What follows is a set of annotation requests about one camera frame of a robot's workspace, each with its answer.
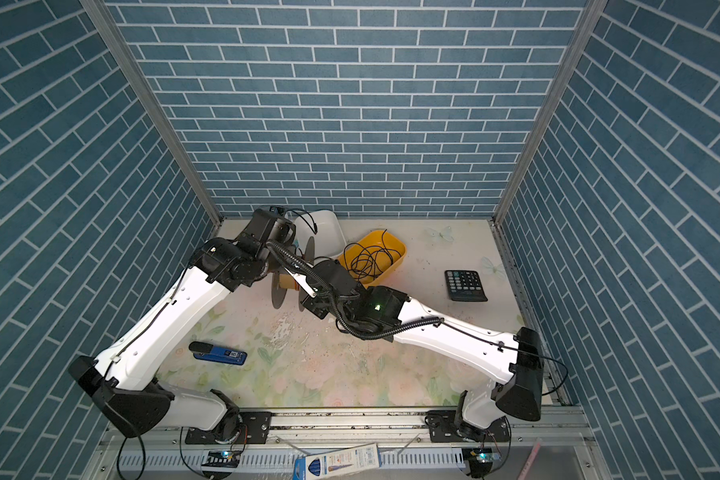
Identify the dark grey perforated spool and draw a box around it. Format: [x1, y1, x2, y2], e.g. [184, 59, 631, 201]
[271, 237, 315, 311]

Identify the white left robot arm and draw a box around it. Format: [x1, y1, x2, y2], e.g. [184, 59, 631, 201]
[69, 209, 296, 443]

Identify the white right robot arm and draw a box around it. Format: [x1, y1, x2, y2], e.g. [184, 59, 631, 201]
[288, 260, 544, 441]

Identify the yellow plastic tub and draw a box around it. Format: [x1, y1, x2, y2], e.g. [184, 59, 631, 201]
[338, 229, 407, 287]

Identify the white plastic tub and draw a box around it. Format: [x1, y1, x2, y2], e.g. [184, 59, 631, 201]
[290, 210, 347, 258]

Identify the black desk calculator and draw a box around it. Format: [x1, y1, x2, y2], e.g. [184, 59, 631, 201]
[444, 270, 488, 302]

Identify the blue black utility knife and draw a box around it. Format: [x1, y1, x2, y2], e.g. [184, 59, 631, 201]
[189, 341, 247, 366]

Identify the white blue pen box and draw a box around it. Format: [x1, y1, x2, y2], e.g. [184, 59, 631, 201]
[292, 444, 381, 480]

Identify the pink pencil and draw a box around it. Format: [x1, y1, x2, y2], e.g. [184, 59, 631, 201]
[517, 439, 542, 480]

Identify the black tangled cable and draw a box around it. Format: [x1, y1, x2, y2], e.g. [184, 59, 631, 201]
[343, 229, 403, 282]

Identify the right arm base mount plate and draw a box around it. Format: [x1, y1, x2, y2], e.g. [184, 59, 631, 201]
[424, 409, 511, 443]

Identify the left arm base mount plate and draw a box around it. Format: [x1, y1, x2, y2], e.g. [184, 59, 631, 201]
[184, 411, 273, 445]

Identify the metal frame corner post left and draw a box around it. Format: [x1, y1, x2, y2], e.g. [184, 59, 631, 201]
[80, 0, 223, 229]

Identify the metal frame corner post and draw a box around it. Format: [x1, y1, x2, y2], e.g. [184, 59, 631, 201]
[80, 0, 223, 229]
[493, 0, 607, 226]

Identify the metal frame corner post right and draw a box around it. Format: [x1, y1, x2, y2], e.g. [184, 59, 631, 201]
[493, 0, 607, 226]

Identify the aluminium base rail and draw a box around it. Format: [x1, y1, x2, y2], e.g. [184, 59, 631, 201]
[81, 405, 610, 479]

